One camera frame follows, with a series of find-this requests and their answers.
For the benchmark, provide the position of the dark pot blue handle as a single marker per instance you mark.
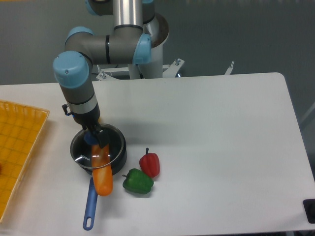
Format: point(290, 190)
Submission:
point(89, 215)

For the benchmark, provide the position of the white metal base frame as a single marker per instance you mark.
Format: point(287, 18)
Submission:
point(168, 71)

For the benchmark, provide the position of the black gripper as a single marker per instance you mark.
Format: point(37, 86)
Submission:
point(90, 120)

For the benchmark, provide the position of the green toy bell pepper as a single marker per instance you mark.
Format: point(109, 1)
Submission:
point(136, 181)

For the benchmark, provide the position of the red toy bell pepper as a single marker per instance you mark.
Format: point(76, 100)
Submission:
point(150, 164)

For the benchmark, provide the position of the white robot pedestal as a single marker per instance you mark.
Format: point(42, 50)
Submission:
point(158, 30)

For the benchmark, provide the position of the orange plastic basket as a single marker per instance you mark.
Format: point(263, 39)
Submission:
point(20, 127)

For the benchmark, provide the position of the glass lid blue knob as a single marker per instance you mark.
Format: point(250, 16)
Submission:
point(81, 151)

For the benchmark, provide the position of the orange toy baguette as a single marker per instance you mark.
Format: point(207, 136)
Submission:
point(102, 172)

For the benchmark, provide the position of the black corner device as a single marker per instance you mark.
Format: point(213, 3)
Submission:
point(309, 207)

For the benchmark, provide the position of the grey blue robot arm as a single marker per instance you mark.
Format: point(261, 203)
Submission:
point(128, 44)

